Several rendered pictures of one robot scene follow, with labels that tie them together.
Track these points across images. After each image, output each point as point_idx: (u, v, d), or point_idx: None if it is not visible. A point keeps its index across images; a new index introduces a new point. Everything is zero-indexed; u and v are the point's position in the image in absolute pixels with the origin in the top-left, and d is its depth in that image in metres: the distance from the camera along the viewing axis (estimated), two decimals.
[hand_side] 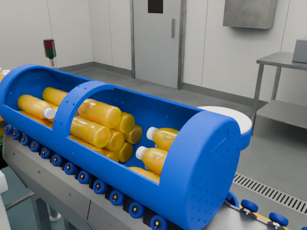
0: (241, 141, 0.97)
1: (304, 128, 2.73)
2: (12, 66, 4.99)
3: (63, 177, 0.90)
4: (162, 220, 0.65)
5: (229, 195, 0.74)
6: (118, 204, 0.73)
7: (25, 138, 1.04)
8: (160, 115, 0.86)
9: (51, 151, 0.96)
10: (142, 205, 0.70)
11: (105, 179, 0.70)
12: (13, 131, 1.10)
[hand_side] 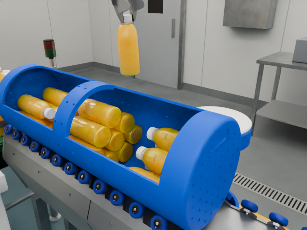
0: (241, 141, 0.97)
1: (304, 128, 2.73)
2: (12, 66, 4.99)
3: (63, 177, 0.90)
4: (162, 220, 0.65)
5: (229, 195, 0.74)
6: (118, 204, 0.73)
7: (25, 138, 1.04)
8: (160, 115, 0.86)
9: (51, 151, 0.96)
10: (142, 205, 0.70)
11: (105, 179, 0.70)
12: (13, 131, 1.10)
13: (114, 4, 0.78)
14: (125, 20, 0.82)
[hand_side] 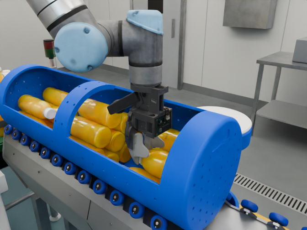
0: None
1: (304, 128, 2.73)
2: (12, 66, 4.99)
3: (63, 177, 0.90)
4: (162, 221, 0.65)
5: (230, 195, 0.74)
6: (117, 204, 0.73)
7: (25, 139, 1.04)
8: None
9: (51, 151, 0.96)
10: (142, 206, 0.70)
11: (106, 180, 0.70)
12: (14, 131, 1.10)
13: (130, 148, 0.65)
14: None
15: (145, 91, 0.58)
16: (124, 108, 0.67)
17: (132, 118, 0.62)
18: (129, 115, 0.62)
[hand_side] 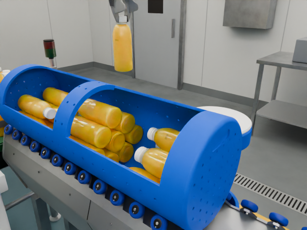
0: None
1: (304, 128, 2.73)
2: (12, 66, 4.99)
3: (63, 177, 0.90)
4: (162, 221, 0.65)
5: (230, 195, 0.74)
6: (117, 204, 0.73)
7: (25, 139, 1.04)
8: (161, 115, 0.86)
9: (51, 151, 0.96)
10: (142, 206, 0.70)
11: (106, 180, 0.70)
12: (14, 131, 1.10)
13: (111, 5, 0.87)
14: (140, 152, 0.68)
15: None
16: None
17: None
18: None
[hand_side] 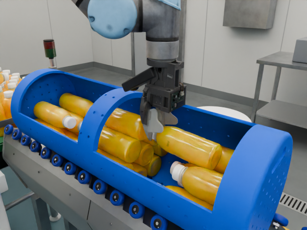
0: None
1: (304, 128, 2.73)
2: (12, 66, 4.99)
3: (63, 177, 0.90)
4: (159, 216, 0.66)
5: None
6: (121, 200, 0.73)
7: (23, 137, 1.06)
8: (193, 125, 0.79)
9: None
10: None
11: (140, 200, 0.63)
12: (16, 130, 1.10)
13: (144, 123, 0.66)
14: (179, 170, 0.61)
15: (162, 65, 0.59)
16: (139, 86, 0.69)
17: (148, 94, 0.64)
18: (145, 90, 0.64)
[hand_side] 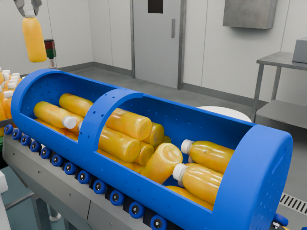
0: None
1: (304, 128, 2.73)
2: (12, 66, 4.99)
3: (63, 177, 0.90)
4: (160, 216, 0.66)
5: None
6: (121, 200, 0.73)
7: (23, 137, 1.06)
8: (193, 125, 0.79)
9: None
10: None
11: (140, 200, 0.63)
12: (16, 130, 1.10)
13: (14, 0, 0.94)
14: (179, 170, 0.61)
15: None
16: None
17: None
18: None
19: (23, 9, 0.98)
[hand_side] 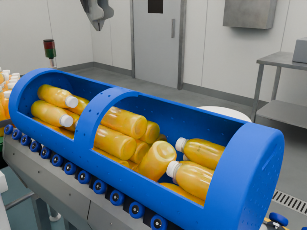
0: None
1: (304, 128, 2.73)
2: (12, 66, 4.99)
3: (63, 177, 0.90)
4: (155, 216, 0.66)
5: None
6: (121, 193, 0.74)
7: (23, 137, 1.06)
8: (188, 123, 0.80)
9: (47, 147, 0.98)
10: (133, 201, 0.71)
11: (134, 196, 0.64)
12: (16, 130, 1.10)
13: (87, 11, 0.70)
14: (173, 167, 0.62)
15: None
16: None
17: None
18: None
19: (70, 101, 0.92)
